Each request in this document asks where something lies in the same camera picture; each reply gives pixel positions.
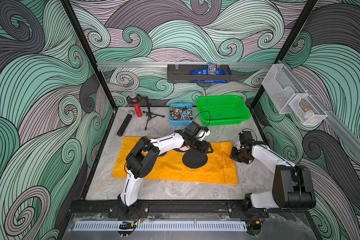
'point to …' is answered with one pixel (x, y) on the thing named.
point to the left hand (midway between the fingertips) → (209, 147)
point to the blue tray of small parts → (180, 114)
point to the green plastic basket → (222, 110)
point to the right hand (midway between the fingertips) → (235, 158)
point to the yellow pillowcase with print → (220, 168)
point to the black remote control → (124, 124)
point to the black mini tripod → (149, 114)
